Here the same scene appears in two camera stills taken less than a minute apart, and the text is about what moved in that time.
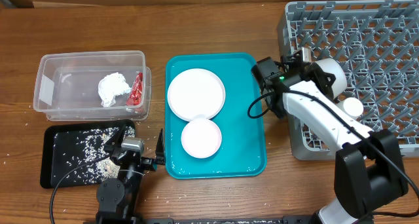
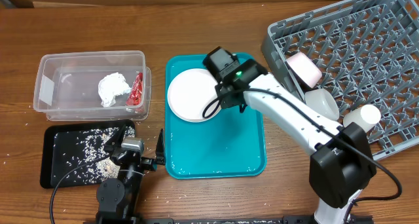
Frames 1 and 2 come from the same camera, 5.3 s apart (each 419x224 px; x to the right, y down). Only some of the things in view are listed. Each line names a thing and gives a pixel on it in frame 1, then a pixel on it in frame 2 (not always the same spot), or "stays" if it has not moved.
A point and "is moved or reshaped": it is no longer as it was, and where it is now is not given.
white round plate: (195, 92) stays
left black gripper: (150, 162) stays
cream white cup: (352, 107) → (365, 116)
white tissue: (110, 86) stays
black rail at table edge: (224, 220) stays
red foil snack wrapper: (135, 97) stays
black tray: (78, 156) stays
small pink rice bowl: (201, 138) is moved or reshaped
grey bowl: (336, 68) is moved or reshaped
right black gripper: (318, 75) → (225, 101)
